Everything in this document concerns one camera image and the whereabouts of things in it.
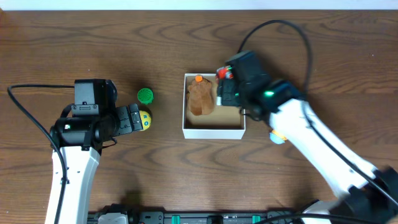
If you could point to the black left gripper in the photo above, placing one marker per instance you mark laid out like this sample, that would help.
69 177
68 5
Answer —
134 117

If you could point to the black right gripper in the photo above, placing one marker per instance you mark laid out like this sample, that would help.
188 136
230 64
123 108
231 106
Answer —
227 92

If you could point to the red toy fire truck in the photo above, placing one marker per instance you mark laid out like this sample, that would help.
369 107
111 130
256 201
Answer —
224 72

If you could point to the brown plush bear toy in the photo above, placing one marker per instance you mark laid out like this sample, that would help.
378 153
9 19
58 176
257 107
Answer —
199 96

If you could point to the orange rubber duck toy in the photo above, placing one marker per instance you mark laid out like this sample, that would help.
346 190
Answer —
277 137

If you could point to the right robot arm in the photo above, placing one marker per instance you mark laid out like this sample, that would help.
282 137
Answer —
364 193

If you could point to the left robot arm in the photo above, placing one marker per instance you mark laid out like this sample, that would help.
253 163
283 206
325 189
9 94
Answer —
80 135

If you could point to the yellow ball with blue letters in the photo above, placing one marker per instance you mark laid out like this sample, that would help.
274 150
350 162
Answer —
145 120

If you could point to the green plastic turbine wheel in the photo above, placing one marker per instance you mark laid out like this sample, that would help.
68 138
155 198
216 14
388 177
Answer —
145 96

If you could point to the white cardboard box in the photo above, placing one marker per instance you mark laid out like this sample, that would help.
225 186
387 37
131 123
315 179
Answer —
225 122

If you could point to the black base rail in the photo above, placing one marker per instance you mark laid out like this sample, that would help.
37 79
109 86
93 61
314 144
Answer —
120 214

